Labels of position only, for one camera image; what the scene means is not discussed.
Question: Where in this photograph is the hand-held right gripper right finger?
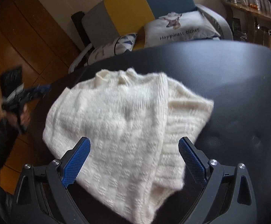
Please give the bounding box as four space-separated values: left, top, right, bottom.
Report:
178 137 257 224

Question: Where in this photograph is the wooden table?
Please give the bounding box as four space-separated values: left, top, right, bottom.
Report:
222 0 271 49

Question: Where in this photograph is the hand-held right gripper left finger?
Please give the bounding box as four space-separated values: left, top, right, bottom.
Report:
10 137 91 224

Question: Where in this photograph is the triangle pattern cushion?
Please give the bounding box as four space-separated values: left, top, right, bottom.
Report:
84 33 138 67

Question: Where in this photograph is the cream knitted scarf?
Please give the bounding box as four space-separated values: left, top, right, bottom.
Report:
43 68 215 223

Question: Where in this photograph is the grey deer print cushion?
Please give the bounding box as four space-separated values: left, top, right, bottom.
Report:
143 10 221 48

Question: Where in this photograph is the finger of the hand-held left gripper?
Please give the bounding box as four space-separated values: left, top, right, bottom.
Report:
24 85 52 101

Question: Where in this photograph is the grey yellow blue sofa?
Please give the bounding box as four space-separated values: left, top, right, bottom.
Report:
69 0 234 73

